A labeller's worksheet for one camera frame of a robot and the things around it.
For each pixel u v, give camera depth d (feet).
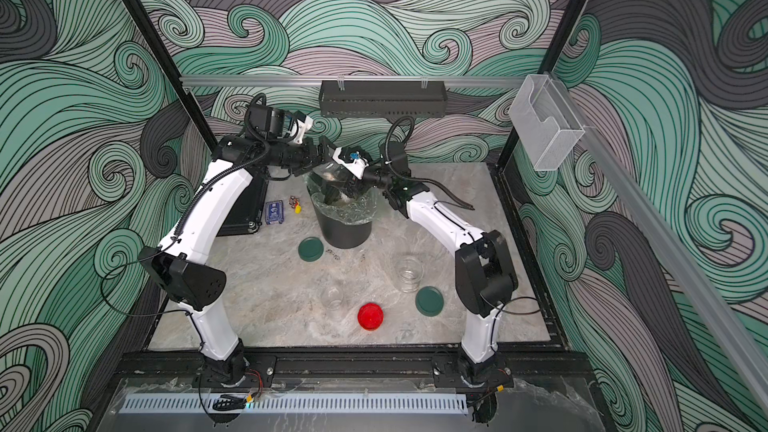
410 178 2.20
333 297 2.75
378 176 2.31
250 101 1.93
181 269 1.44
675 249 1.70
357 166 2.24
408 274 2.93
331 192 2.80
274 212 3.40
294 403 2.29
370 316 2.68
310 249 3.12
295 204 3.49
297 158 2.13
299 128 2.09
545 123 2.55
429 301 2.75
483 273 1.56
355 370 2.44
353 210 2.56
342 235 3.15
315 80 3.05
